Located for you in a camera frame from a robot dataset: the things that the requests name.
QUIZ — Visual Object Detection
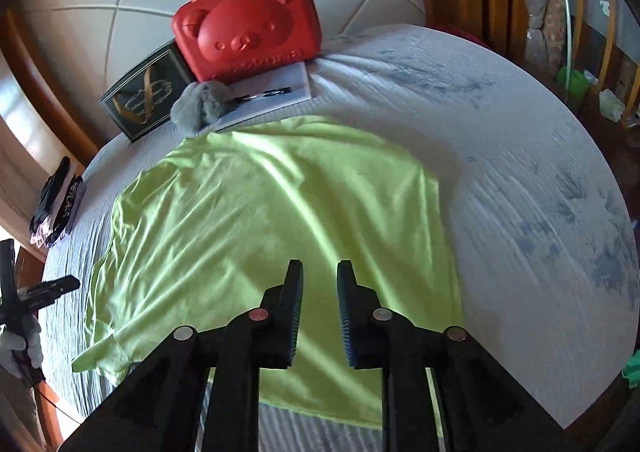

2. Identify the red bear suitcase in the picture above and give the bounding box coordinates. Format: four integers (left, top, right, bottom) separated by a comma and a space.
171, 0, 322, 84

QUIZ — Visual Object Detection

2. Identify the folded dark clothes stack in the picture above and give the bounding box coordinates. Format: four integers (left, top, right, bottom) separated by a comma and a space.
29, 157, 86, 249

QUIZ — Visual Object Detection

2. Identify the white gloved left hand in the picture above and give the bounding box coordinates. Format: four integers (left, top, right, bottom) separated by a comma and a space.
0, 316, 43, 380

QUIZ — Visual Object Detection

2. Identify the black white marker pen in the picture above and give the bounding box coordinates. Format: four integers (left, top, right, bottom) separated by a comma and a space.
229, 86, 292, 105

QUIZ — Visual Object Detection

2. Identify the white paper booklet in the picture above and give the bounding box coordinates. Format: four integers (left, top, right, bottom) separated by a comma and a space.
212, 62, 312, 131

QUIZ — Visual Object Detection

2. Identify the dark green gift bag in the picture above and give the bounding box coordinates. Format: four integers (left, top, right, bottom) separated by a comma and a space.
100, 41, 195, 142

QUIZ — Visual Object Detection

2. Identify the lime green t-shirt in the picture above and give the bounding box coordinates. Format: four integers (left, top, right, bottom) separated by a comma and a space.
72, 116, 462, 428

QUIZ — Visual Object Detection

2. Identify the grey fluffy plush toy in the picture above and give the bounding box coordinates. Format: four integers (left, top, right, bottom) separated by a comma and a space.
170, 81, 231, 137

